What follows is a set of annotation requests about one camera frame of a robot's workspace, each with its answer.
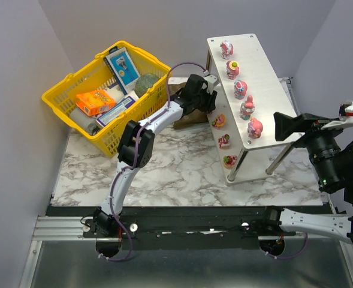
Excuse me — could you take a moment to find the pink toy orange plate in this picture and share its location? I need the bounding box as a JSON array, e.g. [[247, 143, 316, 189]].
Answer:
[[211, 114, 227, 129]]

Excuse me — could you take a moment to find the pink mushroom toy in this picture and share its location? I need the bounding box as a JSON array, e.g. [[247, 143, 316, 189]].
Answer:
[[240, 95, 255, 120]]

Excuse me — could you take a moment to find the pink toy blue bow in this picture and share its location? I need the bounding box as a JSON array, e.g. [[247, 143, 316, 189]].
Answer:
[[234, 79, 248, 100]]

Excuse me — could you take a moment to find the pink toy yellow top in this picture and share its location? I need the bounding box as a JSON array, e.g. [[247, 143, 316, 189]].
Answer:
[[226, 60, 240, 80]]

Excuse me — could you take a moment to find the red strawberry cake toy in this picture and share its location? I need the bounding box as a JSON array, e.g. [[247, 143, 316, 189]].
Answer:
[[218, 134, 231, 149]]

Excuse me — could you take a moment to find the pink white bunny toy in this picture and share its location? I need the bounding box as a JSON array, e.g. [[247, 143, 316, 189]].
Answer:
[[220, 40, 234, 59]]

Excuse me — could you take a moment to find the pink bear strawberry toy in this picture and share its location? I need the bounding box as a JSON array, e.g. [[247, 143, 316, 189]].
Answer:
[[222, 155, 238, 169]]

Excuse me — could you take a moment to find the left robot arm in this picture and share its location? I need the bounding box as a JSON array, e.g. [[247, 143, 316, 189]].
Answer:
[[93, 74, 219, 234]]

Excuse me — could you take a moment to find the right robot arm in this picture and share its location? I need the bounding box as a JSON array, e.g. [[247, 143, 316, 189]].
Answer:
[[262, 112, 353, 245]]

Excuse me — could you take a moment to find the white metal shelf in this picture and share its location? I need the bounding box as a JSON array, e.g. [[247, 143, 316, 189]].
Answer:
[[207, 34, 301, 185]]

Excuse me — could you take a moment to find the brown snack bag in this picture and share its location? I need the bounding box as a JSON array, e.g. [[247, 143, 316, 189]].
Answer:
[[168, 82, 208, 130]]

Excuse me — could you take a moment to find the green round melon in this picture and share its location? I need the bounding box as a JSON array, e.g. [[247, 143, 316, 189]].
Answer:
[[134, 73, 159, 98]]

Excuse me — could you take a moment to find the purple white box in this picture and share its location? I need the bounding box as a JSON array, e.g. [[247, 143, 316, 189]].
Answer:
[[96, 95, 139, 129]]

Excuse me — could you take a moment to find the white box in basket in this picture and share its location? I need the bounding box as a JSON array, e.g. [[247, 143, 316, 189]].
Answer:
[[104, 83, 125, 103]]

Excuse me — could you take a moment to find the blue razor package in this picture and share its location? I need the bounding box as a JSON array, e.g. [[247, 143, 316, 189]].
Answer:
[[104, 46, 140, 95]]

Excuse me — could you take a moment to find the orange snack box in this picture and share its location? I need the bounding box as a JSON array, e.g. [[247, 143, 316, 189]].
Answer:
[[76, 90, 117, 116]]

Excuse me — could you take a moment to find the yellow plastic basket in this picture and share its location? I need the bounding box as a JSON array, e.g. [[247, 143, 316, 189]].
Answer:
[[41, 40, 170, 157]]

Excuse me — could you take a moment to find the grey paper roll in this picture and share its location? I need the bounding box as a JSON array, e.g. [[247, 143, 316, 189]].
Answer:
[[69, 107, 100, 136]]

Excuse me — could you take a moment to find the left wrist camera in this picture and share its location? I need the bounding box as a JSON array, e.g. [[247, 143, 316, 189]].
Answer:
[[203, 72, 220, 94]]

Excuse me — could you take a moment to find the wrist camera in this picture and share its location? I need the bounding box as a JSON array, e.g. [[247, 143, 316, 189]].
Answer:
[[203, 72, 220, 94], [321, 100, 353, 130]]

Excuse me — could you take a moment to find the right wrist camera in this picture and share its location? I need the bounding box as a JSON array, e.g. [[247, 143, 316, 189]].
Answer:
[[321, 100, 353, 130]]

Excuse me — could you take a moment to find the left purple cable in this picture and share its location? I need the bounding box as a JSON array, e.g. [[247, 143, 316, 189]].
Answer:
[[98, 62, 209, 262]]

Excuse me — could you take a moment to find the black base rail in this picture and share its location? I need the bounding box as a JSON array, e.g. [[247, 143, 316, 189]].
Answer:
[[46, 206, 283, 253]]

